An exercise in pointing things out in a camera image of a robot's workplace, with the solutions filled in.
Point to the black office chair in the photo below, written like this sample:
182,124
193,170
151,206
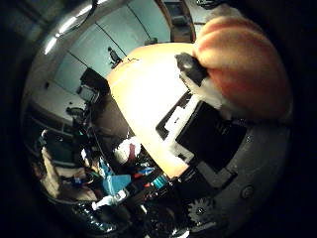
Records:
114,57

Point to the ceiling light strip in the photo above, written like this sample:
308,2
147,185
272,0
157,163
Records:
66,26

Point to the person in white shirt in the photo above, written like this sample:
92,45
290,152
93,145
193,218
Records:
128,150

